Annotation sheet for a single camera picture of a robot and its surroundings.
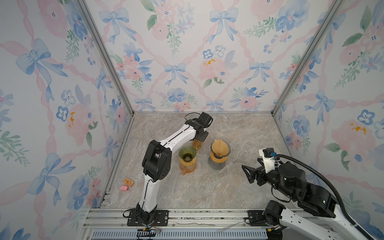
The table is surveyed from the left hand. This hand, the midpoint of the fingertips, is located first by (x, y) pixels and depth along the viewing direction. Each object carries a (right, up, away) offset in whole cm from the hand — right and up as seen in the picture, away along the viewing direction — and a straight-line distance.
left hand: (200, 133), depth 94 cm
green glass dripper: (-8, -11, -9) cm, 16 cm away
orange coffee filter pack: (-2, -7, +2) cm, 8 cm away
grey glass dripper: (+10, -13, -8) cm, 18 cm away
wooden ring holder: (-7, -16, -12) cm, 21 cm away
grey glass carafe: (+9, -19, -6) cm, 22 cm away
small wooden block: (-41, -27, -10) cm, 50 cm away
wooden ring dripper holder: (+9, -15, -10) cm, 20 cm away
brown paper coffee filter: (+10, -8, -10) cm, 16 cm away
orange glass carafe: (-8, -22, -2) cm, 24 cm away
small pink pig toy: (-43, -29, -12) cm, 53 cm away
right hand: (+21, -12, -27) cm, 36 cm away
